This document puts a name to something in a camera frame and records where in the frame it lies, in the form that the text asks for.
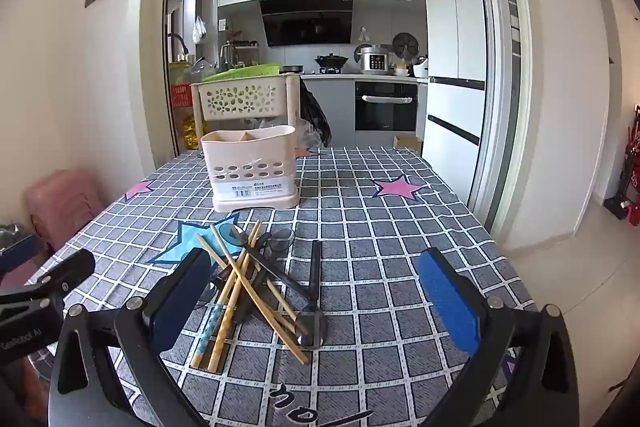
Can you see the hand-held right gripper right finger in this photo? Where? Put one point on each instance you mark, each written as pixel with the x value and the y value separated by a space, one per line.
pixel 450 302

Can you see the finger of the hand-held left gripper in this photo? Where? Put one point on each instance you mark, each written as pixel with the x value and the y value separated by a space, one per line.
pixel 22 249
pixel 70 267

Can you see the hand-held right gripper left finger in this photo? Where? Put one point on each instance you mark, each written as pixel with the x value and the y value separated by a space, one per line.
pixel 185 302

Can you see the beige plastic utensil holder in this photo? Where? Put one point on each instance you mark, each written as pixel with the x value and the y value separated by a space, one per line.
pixel 250 157

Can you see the black plastic bag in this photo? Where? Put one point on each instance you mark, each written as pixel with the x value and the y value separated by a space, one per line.
pixel 12 232

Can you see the pink plastic stool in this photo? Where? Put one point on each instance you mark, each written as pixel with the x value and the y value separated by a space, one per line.
pixel 65 207

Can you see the grey checked star tablecloth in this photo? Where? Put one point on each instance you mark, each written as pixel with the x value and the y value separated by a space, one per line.
pixel 375 257

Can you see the cardboard box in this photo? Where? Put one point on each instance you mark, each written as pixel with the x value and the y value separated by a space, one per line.
pixel 405 142

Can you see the gold foil packages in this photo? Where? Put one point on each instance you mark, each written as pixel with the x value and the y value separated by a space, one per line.
pixel 188 132

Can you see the black built-in oven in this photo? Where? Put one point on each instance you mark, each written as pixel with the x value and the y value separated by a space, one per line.
pixel 385 114

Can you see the red plastic basket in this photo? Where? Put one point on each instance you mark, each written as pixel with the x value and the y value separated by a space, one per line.
pixel 181 96

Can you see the clear plastic bag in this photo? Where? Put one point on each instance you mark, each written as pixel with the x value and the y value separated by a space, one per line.
pixel 307 136

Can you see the beige flower-cutout storage rack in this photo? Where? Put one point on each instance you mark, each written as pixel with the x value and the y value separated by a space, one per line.
pixel 240 97

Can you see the yellow plastic basin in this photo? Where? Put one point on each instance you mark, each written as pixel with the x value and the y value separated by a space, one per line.
pixel 179 72

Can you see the black garbage bag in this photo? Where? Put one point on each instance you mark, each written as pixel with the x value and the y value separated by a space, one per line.
pixel 317 117

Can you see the grey kitchen counter cabinet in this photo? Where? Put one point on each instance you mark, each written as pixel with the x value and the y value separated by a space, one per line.
pixel 330 107

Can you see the red fire extinguisher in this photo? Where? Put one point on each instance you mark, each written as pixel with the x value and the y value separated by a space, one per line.
pixel 631 157

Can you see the white rice cooker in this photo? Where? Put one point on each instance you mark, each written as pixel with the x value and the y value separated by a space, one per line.
pixel 421 68

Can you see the green plastic basket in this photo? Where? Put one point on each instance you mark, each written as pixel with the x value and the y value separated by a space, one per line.
pixel 240 72

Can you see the white refrigerator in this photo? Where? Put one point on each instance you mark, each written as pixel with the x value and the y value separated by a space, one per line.
pixel 455 57

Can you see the black kitchen faucet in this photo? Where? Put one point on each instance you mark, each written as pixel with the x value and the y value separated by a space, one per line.
pixel 175 39

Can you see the steel kettle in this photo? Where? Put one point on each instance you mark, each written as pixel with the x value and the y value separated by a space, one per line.
pixel 228 54

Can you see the silver pressure cooker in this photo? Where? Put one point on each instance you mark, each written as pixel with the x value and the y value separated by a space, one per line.
pixel 374 62

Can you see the black frying pan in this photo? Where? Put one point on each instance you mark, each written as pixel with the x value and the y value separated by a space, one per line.
pixel 292 69

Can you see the black desk fan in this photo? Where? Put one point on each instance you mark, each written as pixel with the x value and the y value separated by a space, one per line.
pixel 405 44

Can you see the hanging white plastic bag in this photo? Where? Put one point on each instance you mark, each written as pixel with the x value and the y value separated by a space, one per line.
pixel 199 32

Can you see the black wok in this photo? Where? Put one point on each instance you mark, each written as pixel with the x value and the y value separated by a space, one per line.
pixel 331 61

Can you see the black range hood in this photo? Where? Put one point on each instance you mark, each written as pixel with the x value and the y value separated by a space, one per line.
pixel 305 27

